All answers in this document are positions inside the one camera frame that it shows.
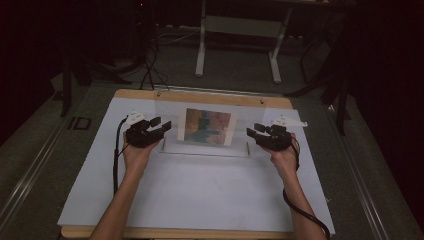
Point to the white table cover sheet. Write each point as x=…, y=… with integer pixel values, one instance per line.
x=200, y=193

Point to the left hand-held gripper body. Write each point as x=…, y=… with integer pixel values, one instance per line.
x=141, y=135

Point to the picture card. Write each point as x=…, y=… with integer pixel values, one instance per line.
x=206, y=126

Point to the person's left hand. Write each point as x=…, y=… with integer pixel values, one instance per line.
x=136, y=156

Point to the black metal stand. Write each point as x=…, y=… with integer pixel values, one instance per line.
x=340, y=100
x=66, y=86

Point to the wooden table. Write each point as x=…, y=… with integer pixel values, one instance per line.
x=206, y=97

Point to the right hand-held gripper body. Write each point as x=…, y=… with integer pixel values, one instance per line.
x=278, y=138

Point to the white metal desk frame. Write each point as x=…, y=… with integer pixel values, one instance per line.
x=200, y=50

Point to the person's right hand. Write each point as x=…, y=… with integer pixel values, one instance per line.
x=285, y=160

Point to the clear acrylic photo frame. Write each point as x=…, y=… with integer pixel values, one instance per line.
x=206, y=150

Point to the aluminium floor rail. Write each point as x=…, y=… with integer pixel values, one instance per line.
x=26, y=180
x=363, y=186

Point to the black rectangular floor plate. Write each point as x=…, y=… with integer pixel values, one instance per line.
x=80, y=123

